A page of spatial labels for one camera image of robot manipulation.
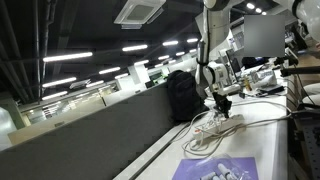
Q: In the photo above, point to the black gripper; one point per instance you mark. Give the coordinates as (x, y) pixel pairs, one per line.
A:
(222, 101)

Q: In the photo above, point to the white power strip orange switches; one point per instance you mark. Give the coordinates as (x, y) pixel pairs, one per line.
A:
(230, 121)

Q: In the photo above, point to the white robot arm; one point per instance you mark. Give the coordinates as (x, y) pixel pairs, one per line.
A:
(213, 33)

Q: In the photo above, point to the black backpack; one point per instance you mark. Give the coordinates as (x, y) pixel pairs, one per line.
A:
(183, 96)

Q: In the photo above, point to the computer monitor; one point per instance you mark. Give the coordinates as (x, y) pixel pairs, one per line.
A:
(235, 65)

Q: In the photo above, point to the clear plastic clamshell box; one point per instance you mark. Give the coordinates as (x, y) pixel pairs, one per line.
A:
(233, 165)

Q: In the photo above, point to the white cylinder battery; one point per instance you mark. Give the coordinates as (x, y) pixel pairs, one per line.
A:
(208, 176)
(224, 170)

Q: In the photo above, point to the purple paper sheet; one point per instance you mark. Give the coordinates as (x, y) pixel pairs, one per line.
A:
(186, 170)

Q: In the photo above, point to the ceiling tube light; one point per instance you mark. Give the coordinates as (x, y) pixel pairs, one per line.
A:
(54, 95)
(134, 48)
(170, 43)
(59, 82)
(67, 57)
(109, 70)

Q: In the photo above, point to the black perforated board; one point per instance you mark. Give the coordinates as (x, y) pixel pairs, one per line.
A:
(310, 146)

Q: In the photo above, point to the ceiling air conditioner unit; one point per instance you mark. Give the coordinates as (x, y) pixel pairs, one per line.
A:
(140, 12)

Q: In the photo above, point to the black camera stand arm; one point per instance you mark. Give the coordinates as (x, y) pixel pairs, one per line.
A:
(300, 70)

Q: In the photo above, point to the grey partition wall panel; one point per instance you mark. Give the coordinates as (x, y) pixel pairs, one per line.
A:
(83, 143)

